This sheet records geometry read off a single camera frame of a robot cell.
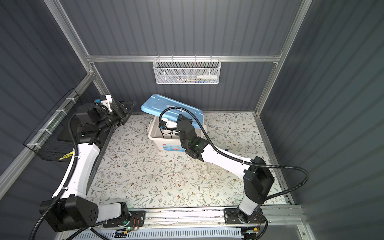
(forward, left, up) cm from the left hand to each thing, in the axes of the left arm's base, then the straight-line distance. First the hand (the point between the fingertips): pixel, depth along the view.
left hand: (134, 106), depth 70 cm
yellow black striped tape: (-18, +30, -13) cm, 37 cm away
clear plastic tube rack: (-16, -38, -37) cm, 55 cm away
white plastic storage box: (+5, -10, -28) cm, 30 cm away
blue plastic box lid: (+11, -8, -7) cm, 15 cm away
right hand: (-1, -23, -6) cm, 24 cm away
